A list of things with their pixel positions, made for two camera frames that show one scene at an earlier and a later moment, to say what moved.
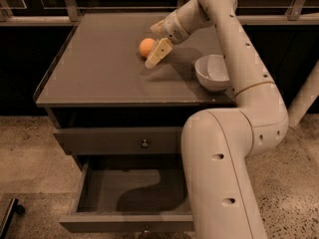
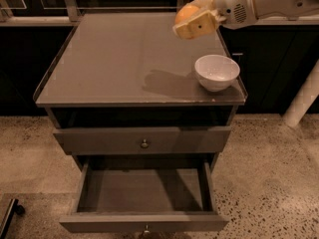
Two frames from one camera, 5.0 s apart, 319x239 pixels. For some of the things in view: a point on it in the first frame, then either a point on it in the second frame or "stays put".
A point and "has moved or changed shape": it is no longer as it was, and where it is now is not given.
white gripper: x=171 y=28 → x=233 y=4
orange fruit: x=146 y=47 has moved or changed shape
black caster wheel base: x=12 y=207 stays put
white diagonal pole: x=305 y=98 stays put
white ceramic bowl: x=212 y=73 stays put
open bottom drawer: x=132 y=196 stays put
